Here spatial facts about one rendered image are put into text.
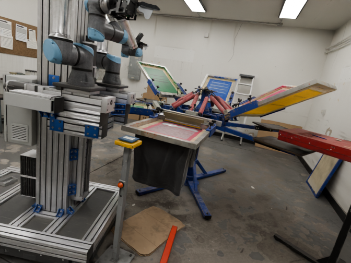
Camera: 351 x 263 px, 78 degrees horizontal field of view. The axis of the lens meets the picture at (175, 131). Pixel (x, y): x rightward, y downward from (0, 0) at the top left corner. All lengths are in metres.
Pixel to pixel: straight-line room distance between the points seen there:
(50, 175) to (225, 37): 5.38
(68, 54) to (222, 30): 5.33
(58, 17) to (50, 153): 0.94
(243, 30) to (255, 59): 0.80
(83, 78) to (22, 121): 0.62
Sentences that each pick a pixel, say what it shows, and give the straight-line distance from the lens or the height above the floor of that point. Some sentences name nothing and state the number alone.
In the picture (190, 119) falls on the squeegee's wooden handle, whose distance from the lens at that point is 2.05.
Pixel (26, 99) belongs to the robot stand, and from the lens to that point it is 1.43.
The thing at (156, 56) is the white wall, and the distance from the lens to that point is 6.73.
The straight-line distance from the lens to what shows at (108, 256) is 1.97.
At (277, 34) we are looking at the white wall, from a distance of 6.26.
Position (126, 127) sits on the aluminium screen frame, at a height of 0.98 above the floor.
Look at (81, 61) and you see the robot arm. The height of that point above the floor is 1.40.
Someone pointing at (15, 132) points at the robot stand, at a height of 0.84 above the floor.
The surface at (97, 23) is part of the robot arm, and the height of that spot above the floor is 1.57.
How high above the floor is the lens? 1.39
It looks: 14 degrees down
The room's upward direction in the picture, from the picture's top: 10 degrees clockwise
